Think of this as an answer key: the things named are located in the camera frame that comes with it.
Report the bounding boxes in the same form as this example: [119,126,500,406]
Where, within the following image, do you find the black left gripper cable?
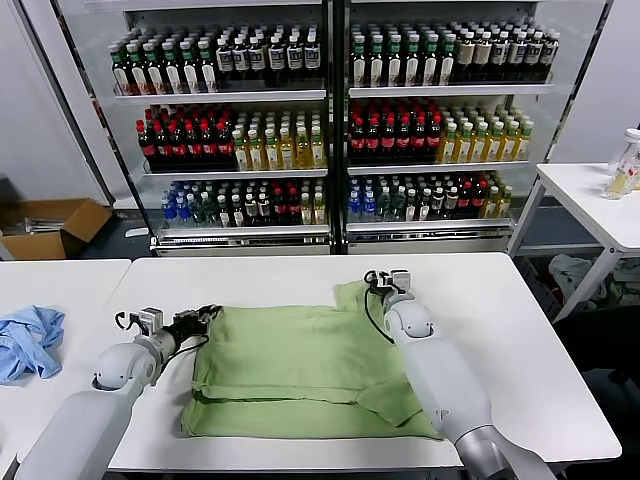
[167,328,212,354]

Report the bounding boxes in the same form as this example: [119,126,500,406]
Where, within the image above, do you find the light blue crumpled shirt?
[0,304,67,386]

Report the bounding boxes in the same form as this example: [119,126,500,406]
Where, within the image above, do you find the drinks display cabinet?
[112,0,339,257]
[342,0,571,256]

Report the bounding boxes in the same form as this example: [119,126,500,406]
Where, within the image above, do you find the grey green cloth heap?
[612,259,640,296]

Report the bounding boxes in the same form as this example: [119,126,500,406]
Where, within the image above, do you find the open cardboard box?
[0,197,114,261]

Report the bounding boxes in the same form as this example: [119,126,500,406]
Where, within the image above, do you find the clear bottle white cap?
[619,127,640,192]

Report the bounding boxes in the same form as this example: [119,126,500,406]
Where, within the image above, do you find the green polo shirt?
[179,279,444,441]

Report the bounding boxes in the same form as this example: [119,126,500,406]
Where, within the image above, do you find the white side table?
[507,162,640,309]

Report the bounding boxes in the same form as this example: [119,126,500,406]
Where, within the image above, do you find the blue label dark bottle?
[302,32,321,86]
[267,33,286,87]
[215,35,235,87]
[231,35,251,87]
[248,34,267,87]
[285,33,304,86]

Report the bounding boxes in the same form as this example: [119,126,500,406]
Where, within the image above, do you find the glass jar yellow contents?
[603,149,632,200]

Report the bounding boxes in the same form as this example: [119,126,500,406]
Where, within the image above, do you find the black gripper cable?
[167,328,212,354]
[363,285,399,346]

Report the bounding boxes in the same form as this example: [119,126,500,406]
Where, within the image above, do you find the white cloth heap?
[548,253,596,301]

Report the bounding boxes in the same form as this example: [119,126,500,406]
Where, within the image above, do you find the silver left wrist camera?
[137,308,165,335]

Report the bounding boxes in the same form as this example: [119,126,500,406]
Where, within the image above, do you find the grey metal rods bundle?
[2,215,66,236]

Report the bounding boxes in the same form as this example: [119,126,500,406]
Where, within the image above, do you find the beige label dark bottle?
[473,30,493,83]
[491,30,509,83]
[456,30,476,84]
[507,30,526,82]
[524,29,543,82]
[540,29,561,81]

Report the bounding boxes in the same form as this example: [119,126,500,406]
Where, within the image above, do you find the green cap dark bottle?
[110,42,131,96]
[196,37,220,94]
[438,32,457,85]
[178,38,201,94]
[385,33,404,87]
[142,40,165,96]
[124,41,147,96]
[421,33,440,86]
[403,33,422,86]
[349,33,368,87]
[367,33,386,87]
[160,39,183,95]

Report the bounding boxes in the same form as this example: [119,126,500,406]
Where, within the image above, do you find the glass cabinet door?
[507,0,616,256]
[19,0,156,246]

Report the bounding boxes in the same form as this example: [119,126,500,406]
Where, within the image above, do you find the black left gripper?
[166,303,222,342]

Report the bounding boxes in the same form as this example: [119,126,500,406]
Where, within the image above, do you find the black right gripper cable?
[363,285,399,346]

